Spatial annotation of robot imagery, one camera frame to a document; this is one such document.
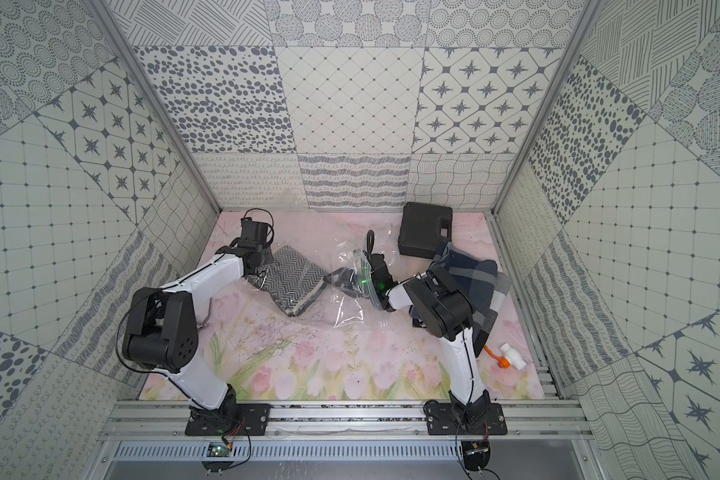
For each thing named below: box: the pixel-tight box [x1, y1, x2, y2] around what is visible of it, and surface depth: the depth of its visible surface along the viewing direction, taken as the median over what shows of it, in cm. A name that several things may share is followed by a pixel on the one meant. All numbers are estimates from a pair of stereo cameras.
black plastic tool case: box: [398, 202, 453, 259], surface depth 113 cm
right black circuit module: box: [461, 440, 491, 471], surface depth 73 cm
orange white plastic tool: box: [484, 343, 527, 371], surface depth 84 cm
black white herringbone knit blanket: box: [248, 245, 327, 317], surface depth 95 cm
